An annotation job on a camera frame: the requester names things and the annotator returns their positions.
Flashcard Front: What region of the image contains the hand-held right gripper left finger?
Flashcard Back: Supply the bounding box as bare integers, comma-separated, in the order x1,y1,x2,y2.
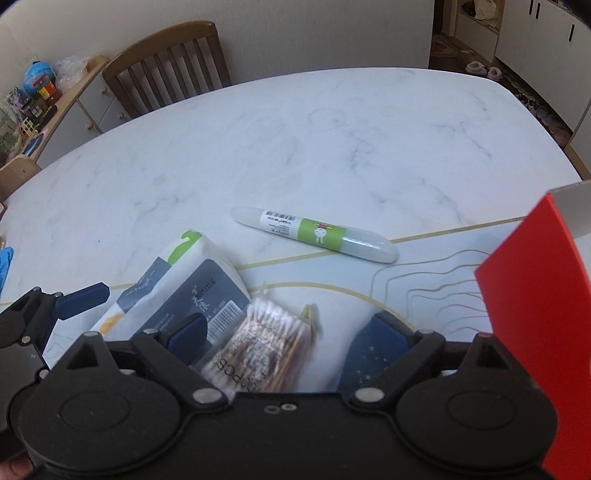
67,314,236,408

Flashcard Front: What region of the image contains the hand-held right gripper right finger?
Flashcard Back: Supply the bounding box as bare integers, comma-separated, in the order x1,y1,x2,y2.
348,311,509,408

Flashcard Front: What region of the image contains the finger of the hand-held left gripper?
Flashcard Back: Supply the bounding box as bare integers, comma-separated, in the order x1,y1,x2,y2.
0,283,112,352

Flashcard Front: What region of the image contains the wooden cotton swab pack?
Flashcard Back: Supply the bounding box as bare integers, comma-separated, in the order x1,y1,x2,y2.
201,295,321,394

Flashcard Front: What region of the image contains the red cardboard box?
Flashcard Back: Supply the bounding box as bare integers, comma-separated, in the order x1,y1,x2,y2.
475,180,591,480

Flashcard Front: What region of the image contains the person's left hand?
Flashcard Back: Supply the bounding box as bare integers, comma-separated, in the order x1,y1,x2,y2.
0,455,34,480

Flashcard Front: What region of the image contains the white green tissue pack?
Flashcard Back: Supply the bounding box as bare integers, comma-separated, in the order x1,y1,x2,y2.
90,229,209,334

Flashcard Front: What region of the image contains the white green tube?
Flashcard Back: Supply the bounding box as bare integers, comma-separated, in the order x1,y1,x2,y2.
231,206,399,265

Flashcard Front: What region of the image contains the potted plant in glass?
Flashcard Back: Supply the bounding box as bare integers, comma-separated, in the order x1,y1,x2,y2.
0,111,24,158

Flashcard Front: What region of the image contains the white sideboard with wooden top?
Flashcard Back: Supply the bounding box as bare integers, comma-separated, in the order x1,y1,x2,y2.
21,55,136,169

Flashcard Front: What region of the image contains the building block model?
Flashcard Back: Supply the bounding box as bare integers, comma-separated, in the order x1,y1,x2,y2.
2,88,29,117

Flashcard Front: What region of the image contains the blue globe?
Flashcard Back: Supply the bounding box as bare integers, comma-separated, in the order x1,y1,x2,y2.
24,61,57,96

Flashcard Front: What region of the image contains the clear plastic bag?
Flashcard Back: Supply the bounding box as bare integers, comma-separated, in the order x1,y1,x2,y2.
55,55,91,91

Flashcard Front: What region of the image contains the wooden dining chair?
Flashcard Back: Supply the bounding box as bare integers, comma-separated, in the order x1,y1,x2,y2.
102,21,233,120

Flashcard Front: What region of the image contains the patterned rug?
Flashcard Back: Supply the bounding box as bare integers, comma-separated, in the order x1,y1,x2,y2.
429,34,496,70

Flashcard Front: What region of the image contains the low white shoe bench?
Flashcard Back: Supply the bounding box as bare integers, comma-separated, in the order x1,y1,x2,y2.
455,9,502,59

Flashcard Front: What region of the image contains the tall white cabinet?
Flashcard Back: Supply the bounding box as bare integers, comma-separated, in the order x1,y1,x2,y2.
494,0,591,149

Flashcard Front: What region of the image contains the white tote bag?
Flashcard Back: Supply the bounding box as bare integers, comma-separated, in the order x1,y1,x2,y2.
462,0,498,20

